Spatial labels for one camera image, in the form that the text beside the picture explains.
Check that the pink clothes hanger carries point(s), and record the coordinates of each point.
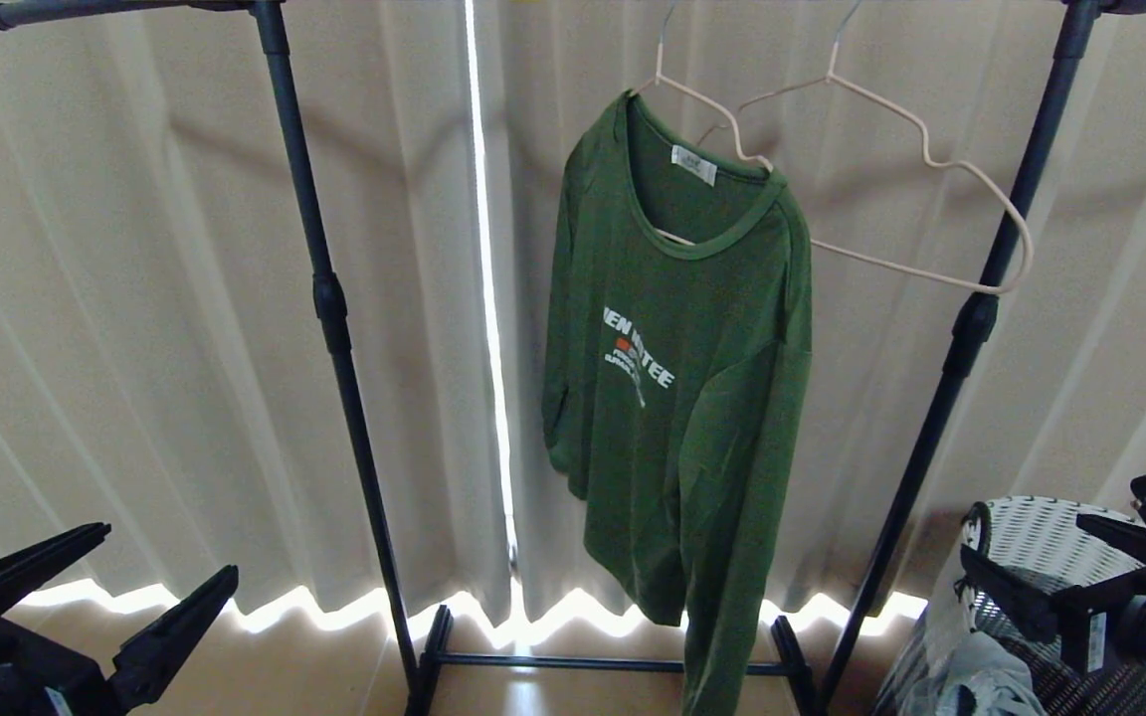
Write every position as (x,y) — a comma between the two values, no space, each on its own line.
(697,98)
(876,100)

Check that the pale grey garment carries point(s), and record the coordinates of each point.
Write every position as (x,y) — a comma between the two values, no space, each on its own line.
(981,681)

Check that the white laundry basket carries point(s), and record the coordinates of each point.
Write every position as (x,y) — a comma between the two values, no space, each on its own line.
(1031,537)

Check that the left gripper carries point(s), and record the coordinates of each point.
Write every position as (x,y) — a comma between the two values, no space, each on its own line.
(6,666)

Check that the black clothes rack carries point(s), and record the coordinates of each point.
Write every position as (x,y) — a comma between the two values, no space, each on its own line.
(329,298)

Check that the green long-sleeved shirt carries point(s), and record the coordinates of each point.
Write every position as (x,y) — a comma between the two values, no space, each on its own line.
(712,447)

